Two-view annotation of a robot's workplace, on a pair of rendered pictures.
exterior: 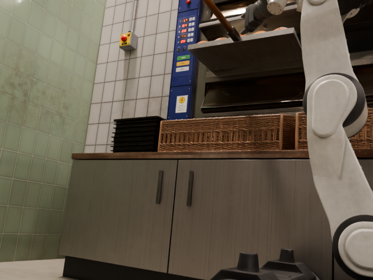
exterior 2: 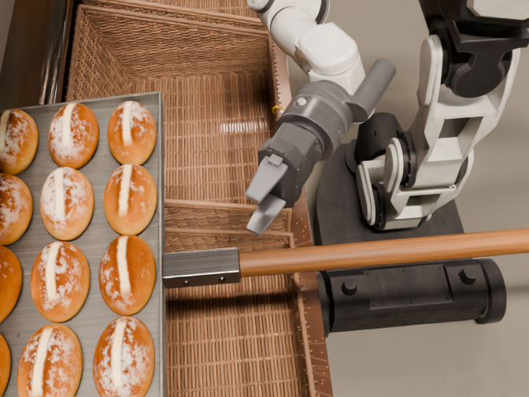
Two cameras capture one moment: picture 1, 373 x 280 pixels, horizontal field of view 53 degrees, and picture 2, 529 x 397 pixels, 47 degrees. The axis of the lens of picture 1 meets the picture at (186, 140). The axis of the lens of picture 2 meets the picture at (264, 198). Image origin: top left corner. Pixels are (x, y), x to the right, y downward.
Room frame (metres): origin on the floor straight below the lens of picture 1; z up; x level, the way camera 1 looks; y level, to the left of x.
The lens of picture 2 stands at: (1.75, 0.11, 1.85)
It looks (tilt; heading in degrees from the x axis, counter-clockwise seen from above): 58 degrees down; 235
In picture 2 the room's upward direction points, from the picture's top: straight up
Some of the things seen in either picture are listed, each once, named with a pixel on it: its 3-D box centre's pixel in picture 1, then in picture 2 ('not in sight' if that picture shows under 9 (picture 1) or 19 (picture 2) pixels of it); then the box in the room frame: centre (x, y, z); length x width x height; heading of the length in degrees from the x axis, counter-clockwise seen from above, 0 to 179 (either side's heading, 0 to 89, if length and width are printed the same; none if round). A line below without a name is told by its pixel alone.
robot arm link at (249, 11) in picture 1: (258, 13); (296, 147); (1.44, -0.26, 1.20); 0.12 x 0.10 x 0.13; 26
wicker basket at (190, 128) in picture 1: (236, 134); (185, 374); (1.69, -0.23, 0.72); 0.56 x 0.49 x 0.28; 61
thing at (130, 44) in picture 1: (127, 41); not in sight; (2.35, 0.46, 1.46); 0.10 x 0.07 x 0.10; 60
